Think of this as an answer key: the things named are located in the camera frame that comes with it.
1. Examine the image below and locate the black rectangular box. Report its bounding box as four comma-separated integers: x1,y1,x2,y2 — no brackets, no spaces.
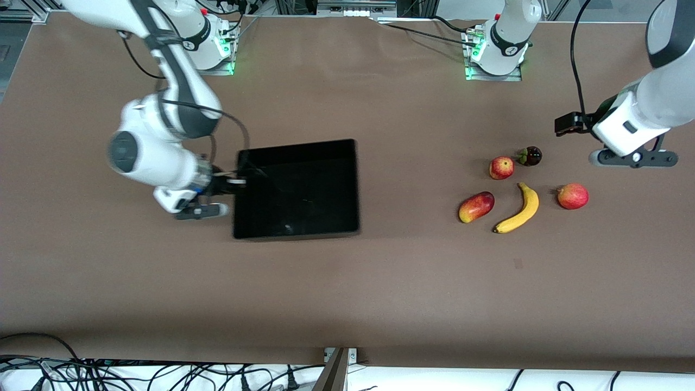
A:
232,138,361,241

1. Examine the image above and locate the red yellow apple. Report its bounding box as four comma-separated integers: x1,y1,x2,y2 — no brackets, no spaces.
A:
489,156,515,180

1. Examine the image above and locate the yellow banana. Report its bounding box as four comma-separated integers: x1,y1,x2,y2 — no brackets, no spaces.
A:
492,182,540,235

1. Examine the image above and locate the dark purple mangosteen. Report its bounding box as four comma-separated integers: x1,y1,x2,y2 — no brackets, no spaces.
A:
516,146,543,167

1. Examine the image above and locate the red yellow mango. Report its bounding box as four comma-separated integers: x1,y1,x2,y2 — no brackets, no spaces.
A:
458,191,496,224

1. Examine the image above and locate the grey device with white ports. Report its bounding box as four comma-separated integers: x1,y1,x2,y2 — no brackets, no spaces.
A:
317,0,398,20

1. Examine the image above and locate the dark metal beam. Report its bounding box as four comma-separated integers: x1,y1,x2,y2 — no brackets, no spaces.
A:
311,348,349,391

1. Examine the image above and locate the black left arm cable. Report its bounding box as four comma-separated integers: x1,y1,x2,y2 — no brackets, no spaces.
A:
569,0,593,117

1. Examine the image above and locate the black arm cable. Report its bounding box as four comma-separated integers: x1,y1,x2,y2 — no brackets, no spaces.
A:
119,30,251,169
569,0,593,117

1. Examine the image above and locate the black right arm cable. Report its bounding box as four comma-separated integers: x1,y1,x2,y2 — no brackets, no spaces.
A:
119,30,251,169

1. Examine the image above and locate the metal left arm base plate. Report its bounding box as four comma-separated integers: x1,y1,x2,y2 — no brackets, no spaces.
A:
464,62,523,82

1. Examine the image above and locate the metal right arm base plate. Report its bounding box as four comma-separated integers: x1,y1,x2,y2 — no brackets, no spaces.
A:
198,57,237,77

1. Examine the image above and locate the short black table cable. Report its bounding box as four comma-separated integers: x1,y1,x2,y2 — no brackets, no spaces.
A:
432,15,470,33

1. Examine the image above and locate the long black table cable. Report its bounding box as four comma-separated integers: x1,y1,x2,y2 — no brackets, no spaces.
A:
387,23,481,48

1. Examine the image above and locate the black looped floor cable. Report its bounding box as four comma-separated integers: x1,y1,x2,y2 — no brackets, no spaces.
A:
0,332,82,363

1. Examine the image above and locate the silver aluminium frame rail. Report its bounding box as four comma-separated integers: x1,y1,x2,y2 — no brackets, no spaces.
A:
0,0,60,23

